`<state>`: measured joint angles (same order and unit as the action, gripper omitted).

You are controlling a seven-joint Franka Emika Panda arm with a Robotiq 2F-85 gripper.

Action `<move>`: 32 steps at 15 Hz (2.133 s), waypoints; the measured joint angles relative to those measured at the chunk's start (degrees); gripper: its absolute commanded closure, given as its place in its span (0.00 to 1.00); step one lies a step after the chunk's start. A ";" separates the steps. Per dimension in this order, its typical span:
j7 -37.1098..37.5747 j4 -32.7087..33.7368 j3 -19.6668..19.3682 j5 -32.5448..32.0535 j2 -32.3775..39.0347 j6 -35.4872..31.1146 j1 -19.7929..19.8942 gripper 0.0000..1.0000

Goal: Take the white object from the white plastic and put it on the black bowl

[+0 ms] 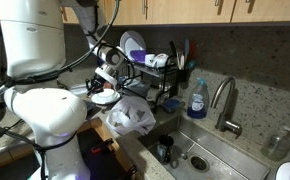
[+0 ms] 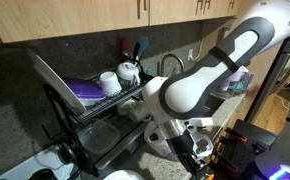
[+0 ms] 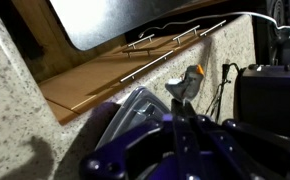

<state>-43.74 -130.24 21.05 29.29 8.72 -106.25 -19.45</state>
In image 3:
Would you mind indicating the black countertop appliance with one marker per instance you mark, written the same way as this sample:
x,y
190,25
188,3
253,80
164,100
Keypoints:
x,y
268,100

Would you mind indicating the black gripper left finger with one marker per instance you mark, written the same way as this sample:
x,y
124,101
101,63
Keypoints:
x,y
183,143

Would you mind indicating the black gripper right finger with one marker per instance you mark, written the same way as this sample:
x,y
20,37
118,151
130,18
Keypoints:
x,y
268,156

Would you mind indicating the wooden base cabinet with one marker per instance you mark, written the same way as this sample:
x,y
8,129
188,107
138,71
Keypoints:
x,y
95,80

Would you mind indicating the small orange grey object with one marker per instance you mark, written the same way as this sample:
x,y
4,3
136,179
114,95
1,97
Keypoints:
x,y
188,85

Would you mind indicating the black bowl with clear lid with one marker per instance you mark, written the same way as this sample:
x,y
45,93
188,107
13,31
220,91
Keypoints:
x,y
135,110

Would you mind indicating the black ribbed round device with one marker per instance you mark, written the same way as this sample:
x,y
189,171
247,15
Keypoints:
x,y
278,11

